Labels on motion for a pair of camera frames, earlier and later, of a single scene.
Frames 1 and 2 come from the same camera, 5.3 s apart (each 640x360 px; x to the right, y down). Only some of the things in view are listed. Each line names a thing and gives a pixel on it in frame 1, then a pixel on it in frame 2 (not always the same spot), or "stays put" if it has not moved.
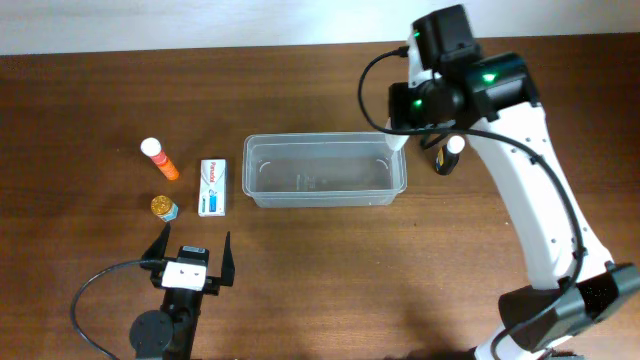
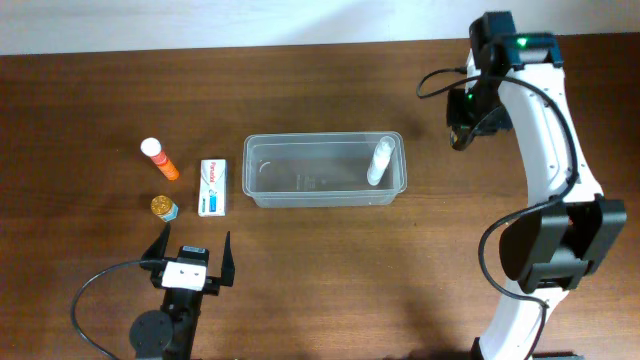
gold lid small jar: x=164 y=207 stays put
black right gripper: x=400 y=107 -> x=461 y=136
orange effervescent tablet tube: x=152 y=148 stays put
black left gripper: x=212 y=284 stays put
